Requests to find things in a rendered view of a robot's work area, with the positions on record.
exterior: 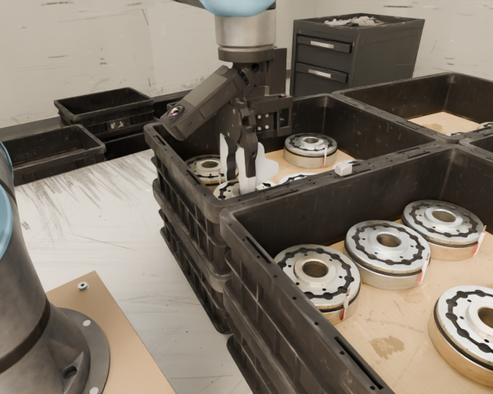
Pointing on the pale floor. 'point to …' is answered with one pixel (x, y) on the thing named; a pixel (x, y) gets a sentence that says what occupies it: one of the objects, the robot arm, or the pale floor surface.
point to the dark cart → (351, 53)
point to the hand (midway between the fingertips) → (235, 190)
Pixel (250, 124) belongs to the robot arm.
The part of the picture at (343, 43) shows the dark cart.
